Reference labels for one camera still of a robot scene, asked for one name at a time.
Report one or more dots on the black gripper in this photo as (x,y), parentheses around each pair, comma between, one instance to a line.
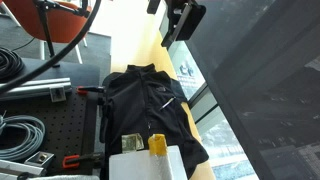
(186,20)

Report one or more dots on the black zip vest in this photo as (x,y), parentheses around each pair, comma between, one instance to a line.
(133,106)

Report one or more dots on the blue white window sticker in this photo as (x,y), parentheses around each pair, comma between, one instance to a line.
(186,71)

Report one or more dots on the orange black clamp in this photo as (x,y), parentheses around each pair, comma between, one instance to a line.
(90,89)
(76,160)

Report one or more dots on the orange chair with white legs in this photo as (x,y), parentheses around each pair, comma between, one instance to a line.
(60,23)

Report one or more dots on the yellow block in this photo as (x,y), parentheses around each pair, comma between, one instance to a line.
(157,145)

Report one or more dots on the folded dollar bill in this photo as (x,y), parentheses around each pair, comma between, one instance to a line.
(131,143)

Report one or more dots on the black tripod stand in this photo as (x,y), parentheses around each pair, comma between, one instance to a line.
(46,30)

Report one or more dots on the white box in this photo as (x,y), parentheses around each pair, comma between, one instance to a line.
(133,166)

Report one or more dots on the black perforated breadboard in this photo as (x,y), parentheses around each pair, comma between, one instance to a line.
(66,126)

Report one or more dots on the white cloth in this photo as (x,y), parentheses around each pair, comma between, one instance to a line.
(63,177)

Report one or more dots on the small aluminium corner bracket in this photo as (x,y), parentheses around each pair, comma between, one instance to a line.
(58,94)

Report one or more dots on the long aluminium extrusion rail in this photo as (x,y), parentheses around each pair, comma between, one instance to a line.
(30,87)

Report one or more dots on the flat aluminium bracket plate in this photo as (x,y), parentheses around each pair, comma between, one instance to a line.
(40,158)

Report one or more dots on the short aluminium extrusion rail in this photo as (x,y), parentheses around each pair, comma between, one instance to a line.
(20,167)

